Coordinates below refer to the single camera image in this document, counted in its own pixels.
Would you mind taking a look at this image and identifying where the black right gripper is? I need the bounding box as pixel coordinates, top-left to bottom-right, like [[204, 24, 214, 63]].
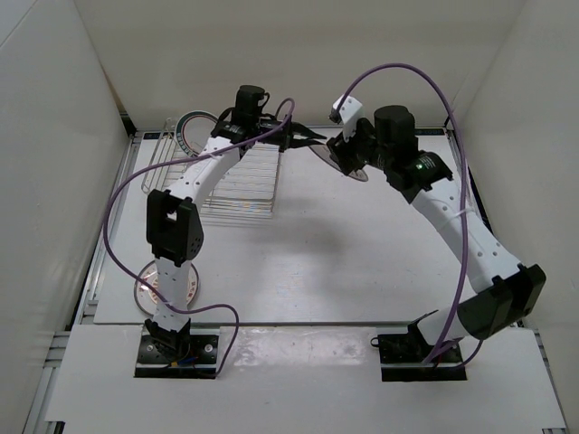
[[326, 118, 393, 177]]

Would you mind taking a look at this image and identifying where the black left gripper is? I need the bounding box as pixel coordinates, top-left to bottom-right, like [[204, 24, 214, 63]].
[[252, 115, 325, 153]]

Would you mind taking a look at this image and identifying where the orange sunburst plate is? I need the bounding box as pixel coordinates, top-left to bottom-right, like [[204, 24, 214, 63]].
[[309, 137, 369, 183], [132, 259, 200, 314]]

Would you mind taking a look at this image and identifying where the green red rimmed white plate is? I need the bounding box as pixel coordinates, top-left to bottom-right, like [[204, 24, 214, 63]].
[[175, 110, 218, 157]]

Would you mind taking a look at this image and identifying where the orange sunburst plate front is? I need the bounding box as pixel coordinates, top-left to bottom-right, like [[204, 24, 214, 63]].
[[132, 259, 200, 314]]

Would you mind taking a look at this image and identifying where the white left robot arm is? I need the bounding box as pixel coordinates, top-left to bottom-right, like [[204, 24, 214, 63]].
[[145, 115, 323, 362]]

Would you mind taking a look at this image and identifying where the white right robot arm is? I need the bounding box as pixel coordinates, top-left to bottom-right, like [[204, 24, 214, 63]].
[[327, 98, 546, 362]]

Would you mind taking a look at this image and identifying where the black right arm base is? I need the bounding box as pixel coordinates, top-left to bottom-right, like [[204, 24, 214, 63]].
[[370, 333, 467, 382]]

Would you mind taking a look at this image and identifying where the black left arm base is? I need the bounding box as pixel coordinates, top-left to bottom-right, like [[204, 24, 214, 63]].
[[134, 328, 221, 380]]

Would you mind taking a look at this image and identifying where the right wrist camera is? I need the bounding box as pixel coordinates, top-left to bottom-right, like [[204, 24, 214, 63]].
[[329, 95, 364, 142]]

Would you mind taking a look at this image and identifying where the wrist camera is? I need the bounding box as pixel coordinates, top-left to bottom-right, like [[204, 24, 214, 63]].
[[232, 85, 270, 126], [329, 95, 364, 142]]

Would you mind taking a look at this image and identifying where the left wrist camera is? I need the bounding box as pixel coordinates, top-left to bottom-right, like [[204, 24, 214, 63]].
[[232, 85, 270, 126]]

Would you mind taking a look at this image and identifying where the metal wire dish rack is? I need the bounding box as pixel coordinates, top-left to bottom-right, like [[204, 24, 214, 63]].
[[141, 118, 281, 218]]

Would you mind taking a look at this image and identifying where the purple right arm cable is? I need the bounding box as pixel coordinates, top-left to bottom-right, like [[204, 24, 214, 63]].
[[338, 63, 483, 365]]

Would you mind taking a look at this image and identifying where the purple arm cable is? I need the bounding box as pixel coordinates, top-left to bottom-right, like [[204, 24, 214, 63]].
[[102, 98, 298, 376], [338, 63, 483, 365]]

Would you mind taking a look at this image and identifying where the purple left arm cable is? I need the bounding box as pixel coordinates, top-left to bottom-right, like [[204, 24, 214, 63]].
[[102, 98, 298, 376]]

